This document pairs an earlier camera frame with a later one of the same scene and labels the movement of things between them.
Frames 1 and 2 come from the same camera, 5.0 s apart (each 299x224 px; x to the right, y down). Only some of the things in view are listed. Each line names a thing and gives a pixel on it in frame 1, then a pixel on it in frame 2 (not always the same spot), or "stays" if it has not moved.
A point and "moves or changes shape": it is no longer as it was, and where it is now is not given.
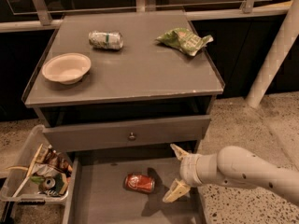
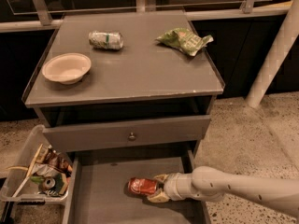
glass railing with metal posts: [24, 7] stays
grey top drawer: [125, 133] stays
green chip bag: [185, 40] stays
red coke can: [140, 182] moves or changes shape
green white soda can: [110, 40] stays
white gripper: [188, 170] -> [172, 186]
